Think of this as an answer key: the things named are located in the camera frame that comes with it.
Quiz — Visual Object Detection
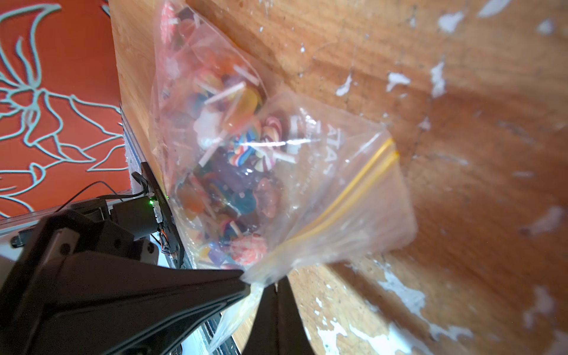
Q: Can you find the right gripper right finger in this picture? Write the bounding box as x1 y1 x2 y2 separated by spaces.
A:
242 277 314 355

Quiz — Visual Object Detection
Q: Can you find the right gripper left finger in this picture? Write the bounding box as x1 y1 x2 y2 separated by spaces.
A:
1 210 250 354

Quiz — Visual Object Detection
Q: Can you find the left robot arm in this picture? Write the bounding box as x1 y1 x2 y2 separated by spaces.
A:
4 162 186 275

